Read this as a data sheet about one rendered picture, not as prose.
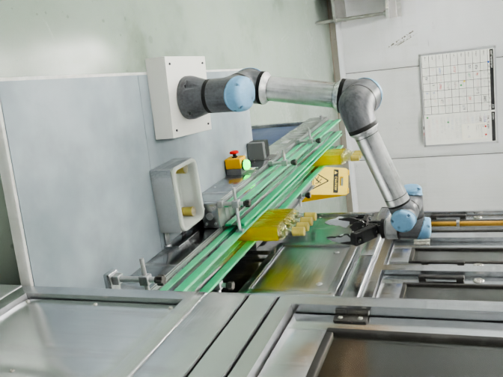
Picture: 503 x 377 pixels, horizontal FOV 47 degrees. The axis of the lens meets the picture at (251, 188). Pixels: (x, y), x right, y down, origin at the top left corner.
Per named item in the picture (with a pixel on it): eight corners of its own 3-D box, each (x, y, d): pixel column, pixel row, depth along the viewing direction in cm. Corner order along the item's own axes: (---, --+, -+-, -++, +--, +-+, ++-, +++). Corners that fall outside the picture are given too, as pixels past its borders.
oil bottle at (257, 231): (232, 241, 222) (285, 241, 214) (230, 227, 221) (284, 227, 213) (237, 235, 227) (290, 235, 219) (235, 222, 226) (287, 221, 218)
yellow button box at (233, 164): (225, 175, 250) (241, 174, 247) (223, 158, 248) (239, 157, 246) (231, 171, 256) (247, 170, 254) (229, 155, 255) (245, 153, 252)
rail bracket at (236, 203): (221, 233, 211) (252, 233, 207) (214, 189, 207) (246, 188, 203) (224, 230, 214) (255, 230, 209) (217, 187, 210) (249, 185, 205)
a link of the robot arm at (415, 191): (418, 194, 188) (421, 224, 192) (424, 182, 198) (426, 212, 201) (394, 194, 192) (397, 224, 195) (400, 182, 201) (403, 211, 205)
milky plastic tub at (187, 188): (162, 233, 198) (184, 233, 194) (150, 170, 192) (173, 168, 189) (184, 217, 213) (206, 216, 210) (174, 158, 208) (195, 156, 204)
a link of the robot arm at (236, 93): (201, 81, 192) (238, 78, 186) (219, 74, 203) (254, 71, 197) (207, 117, 196) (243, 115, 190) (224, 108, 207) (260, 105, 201)
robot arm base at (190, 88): (173, 80, 194) (198, 78, 190) (194, 72, 207) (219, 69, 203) (181, 123, 199) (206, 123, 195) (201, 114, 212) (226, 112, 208)
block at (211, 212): (203, 229, 213) (220, 229, 211) (198, 204, 211) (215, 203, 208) (206, 225, 217) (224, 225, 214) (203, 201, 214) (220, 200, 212)
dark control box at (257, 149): (248, 160, 275) (264, 158, 272) (245, 143, 273) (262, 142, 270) (254, 155, 282) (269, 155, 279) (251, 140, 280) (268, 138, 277)
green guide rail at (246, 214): (225, 226, 215) (245, 226, 212) (224, 224, 215) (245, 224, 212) (329, 132, 372) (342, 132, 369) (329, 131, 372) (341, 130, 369)
